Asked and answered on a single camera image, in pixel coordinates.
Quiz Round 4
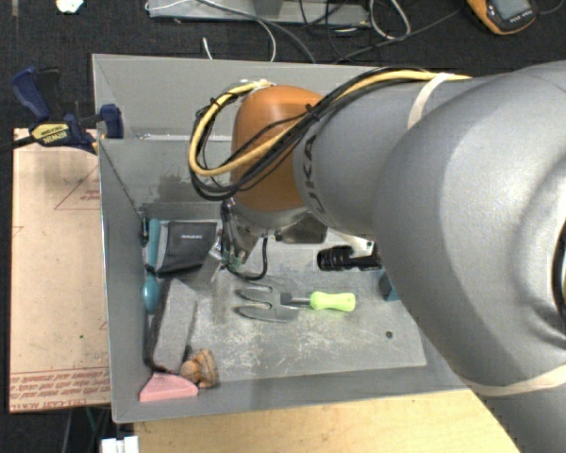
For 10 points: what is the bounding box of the brown cardboard board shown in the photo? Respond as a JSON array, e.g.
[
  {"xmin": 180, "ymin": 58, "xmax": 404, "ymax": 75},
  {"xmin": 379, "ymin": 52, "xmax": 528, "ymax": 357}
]
[{"xmin": 8, "ymin": 127, "xmax": 112, "ymax": 414}]

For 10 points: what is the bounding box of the black cylinder on white bracket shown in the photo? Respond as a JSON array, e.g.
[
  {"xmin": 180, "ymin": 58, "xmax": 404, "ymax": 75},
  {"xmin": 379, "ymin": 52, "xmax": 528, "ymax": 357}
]
[{"xmin": 316, "ymin": 233, "xmax": 383, "ymax": 273}]

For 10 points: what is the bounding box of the grey foam block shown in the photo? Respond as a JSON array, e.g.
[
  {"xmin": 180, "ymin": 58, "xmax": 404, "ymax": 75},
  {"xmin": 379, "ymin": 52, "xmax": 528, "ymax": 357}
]
[{"xmin": 154, "ymin": 277, "xmax": 200, "ymax": 373}]

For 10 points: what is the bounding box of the green-handled garden fork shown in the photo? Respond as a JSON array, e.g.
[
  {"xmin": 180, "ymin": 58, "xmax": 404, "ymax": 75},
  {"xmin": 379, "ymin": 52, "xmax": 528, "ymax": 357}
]
[{"xmin": 234, "ymin": 286, "xmax": 358, "ymax": 325}]

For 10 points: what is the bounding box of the grey metal bin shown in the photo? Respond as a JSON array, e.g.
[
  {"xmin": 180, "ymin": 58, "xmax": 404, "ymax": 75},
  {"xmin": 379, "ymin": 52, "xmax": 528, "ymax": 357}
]
[{"xmin": 92, "ymin": 53, "xmax": 455, "ymax": 425}]

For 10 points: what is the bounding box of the brown toy animal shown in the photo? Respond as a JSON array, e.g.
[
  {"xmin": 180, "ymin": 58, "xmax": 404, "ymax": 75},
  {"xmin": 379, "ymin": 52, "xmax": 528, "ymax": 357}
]
[{"xmin": 178, "ymin": 347, "xmax": 221, "ymax": 390}]

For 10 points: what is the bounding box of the black fabric pouch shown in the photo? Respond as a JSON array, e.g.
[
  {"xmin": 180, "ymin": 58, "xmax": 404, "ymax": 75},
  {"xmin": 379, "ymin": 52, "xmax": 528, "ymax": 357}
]
[{"xmin": 156, "ymin": 220, "xmax": 219, "ymax": 276}]

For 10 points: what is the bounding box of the teal box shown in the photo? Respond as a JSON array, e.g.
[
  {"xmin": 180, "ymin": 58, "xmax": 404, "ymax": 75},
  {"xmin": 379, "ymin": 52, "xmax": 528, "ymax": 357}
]
[{"xmin": 377, "ymin": 271, "xmax": 400, "ymax": 302}]

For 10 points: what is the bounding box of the teal plastic brush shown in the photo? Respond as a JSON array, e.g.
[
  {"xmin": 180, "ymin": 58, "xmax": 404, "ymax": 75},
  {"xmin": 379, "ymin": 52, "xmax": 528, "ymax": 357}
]
[{"xmin": 142, "ymin": 217, "xmax": 162, "ymax": 316}]

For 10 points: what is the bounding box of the pink wedge sponge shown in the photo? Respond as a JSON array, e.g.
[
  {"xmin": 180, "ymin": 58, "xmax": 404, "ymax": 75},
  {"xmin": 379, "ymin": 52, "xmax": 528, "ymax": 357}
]
[{"xmin": 138, "ymin": 371, "xmax": 200, "ymax": 404}]

